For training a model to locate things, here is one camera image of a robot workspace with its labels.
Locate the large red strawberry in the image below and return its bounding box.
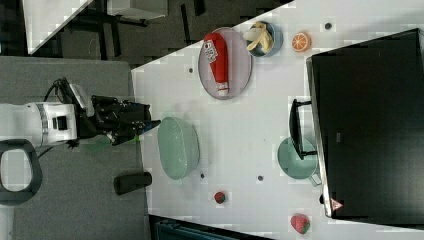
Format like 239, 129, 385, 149
290, 214, 310, 234

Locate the grey round plate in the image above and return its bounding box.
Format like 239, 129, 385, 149
198, 28, 252, 100

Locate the blue bowl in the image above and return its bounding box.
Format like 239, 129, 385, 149
243, 21, 283, 57

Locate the green cup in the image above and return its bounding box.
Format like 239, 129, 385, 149
277, 137, 322, 187

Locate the black foam cylinder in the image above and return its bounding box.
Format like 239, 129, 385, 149
113, 172, 152, 195

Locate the peeled banana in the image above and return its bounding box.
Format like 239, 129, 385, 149
243, 22, 274, 54

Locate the orange half slice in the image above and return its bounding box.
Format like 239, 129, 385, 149
292, 32, 312, 52

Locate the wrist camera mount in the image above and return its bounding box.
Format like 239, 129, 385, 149
53, 78, 94, 117

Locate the black oven box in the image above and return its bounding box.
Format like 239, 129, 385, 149
289, 28, 424, 228

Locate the green oval strainer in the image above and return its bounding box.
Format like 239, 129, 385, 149
157, 117, 200, 180

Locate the blue metal frame rail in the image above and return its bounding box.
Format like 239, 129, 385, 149
152, 220, 267, 240

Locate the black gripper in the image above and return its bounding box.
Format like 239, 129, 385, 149
77, 95, 161, 146

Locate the small red strawberry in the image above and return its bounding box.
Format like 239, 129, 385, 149
214, 192, 226, 204

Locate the red ketchup bottle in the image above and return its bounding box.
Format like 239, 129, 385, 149
202, 32, 229, 96

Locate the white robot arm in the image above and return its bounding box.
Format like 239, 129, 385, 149
1, 95, 160, 148

